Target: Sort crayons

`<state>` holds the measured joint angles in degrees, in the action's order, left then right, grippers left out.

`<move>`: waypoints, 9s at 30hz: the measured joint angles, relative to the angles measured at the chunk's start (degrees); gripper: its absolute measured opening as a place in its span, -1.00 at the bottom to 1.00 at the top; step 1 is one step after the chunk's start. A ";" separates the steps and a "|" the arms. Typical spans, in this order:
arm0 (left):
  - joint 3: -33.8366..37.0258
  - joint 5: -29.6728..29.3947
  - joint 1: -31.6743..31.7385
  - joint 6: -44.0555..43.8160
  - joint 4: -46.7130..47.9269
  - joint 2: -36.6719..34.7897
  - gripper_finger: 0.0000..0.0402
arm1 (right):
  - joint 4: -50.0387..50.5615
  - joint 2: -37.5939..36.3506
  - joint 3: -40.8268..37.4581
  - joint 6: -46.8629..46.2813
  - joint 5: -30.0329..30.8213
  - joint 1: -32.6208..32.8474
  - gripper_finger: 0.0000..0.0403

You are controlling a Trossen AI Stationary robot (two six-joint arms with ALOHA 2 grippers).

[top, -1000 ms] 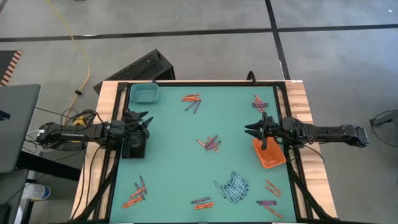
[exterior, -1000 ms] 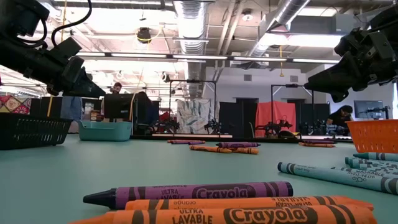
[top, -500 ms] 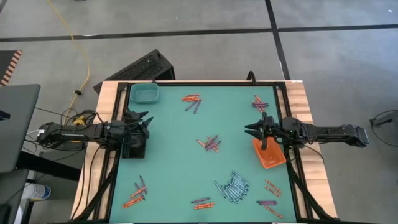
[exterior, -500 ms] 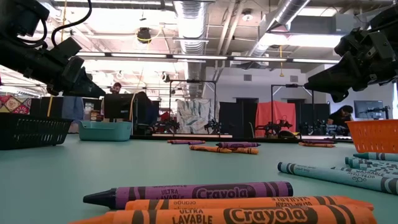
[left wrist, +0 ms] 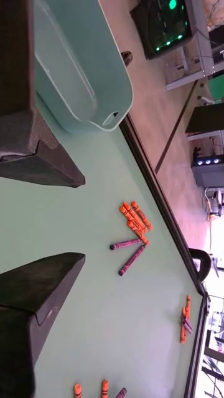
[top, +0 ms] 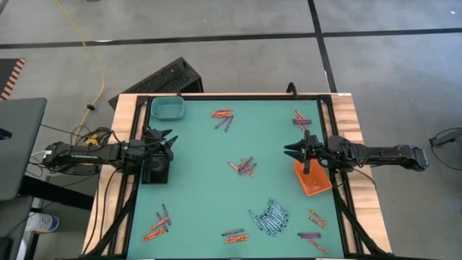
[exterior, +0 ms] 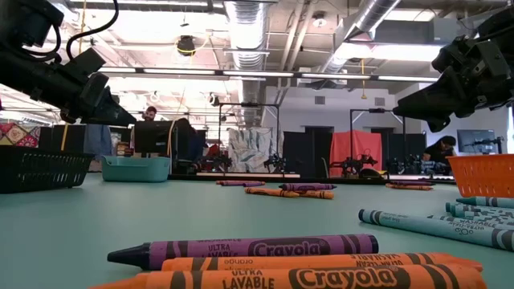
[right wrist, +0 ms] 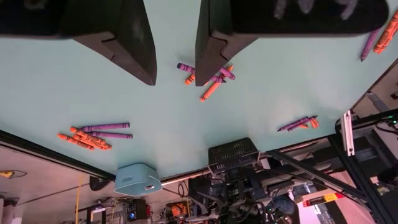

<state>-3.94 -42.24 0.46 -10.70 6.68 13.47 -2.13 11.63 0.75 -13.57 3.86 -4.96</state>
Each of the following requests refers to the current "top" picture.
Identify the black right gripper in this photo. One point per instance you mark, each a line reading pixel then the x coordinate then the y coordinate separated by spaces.
pixel 317 151

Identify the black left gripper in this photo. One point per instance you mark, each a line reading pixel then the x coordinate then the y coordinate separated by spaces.
pixel 151 155

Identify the orange mesh basket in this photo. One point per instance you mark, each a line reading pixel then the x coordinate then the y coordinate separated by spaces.
pixel 314 184

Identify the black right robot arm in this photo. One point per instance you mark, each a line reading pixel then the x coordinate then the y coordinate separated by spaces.
pixel 379 153

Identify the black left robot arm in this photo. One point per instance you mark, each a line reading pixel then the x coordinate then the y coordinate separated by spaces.
pixel 90 155

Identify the black mesh basket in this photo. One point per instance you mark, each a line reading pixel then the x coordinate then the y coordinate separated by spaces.
pixel 159 175

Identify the teal plastic bin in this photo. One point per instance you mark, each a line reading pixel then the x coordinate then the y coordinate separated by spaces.
pixel 167 108

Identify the black computer tower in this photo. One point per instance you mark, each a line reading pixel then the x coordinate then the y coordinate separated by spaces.
pixel 162 81

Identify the grey desk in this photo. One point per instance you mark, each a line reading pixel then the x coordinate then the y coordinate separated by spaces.
pixel 21 144
pixel 14 224

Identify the white bottle blue label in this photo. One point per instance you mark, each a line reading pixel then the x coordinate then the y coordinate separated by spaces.
pixel 43 222

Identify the small black desk object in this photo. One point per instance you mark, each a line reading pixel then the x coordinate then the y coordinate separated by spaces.
pixel 4 134

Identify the black orange striped mat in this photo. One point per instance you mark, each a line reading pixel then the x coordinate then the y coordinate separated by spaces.
pixel 14 77

